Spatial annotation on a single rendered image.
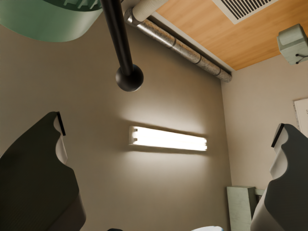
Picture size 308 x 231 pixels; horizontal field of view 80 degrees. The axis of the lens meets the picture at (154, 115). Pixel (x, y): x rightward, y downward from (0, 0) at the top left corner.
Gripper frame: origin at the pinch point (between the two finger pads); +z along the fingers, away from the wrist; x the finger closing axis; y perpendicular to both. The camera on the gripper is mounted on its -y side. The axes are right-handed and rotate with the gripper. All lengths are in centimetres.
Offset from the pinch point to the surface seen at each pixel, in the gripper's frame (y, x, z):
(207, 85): 108, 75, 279
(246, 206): 223, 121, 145
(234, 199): 226, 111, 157
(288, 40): 21, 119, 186
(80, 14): -4.5, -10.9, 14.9
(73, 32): -2.1, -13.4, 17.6
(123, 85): 2.5, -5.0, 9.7
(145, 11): 1, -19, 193
